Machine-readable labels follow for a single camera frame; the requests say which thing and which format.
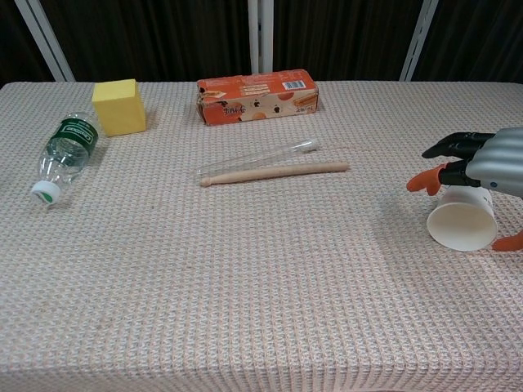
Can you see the wooden drumstick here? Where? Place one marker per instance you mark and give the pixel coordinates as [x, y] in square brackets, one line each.
[278, 172]

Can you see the pink waffle-weave tablecloth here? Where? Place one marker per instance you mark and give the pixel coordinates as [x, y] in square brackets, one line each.
[245, 286]

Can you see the white paper cup blue print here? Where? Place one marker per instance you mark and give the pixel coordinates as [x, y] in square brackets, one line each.
[461, 222]

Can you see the dark pleated curtain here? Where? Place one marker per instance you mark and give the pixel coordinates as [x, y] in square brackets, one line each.
[163, 36]

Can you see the yellow sponge block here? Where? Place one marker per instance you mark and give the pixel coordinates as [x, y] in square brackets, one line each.
[120, 110]

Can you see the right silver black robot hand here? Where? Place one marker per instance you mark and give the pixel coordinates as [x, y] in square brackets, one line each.
[496, 161]

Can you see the clear plastic water bottle green label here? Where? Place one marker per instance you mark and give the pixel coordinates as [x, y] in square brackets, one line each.
[67, 152]

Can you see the white metal frame post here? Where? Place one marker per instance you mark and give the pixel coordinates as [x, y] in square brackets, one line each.
[421, 38]
[260, 34]
[47, 38]

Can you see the orange cardboard snack box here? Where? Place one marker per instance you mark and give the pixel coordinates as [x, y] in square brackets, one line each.
[257, 100]

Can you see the clear glass test tube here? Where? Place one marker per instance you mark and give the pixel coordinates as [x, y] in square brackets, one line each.
[253, 159]

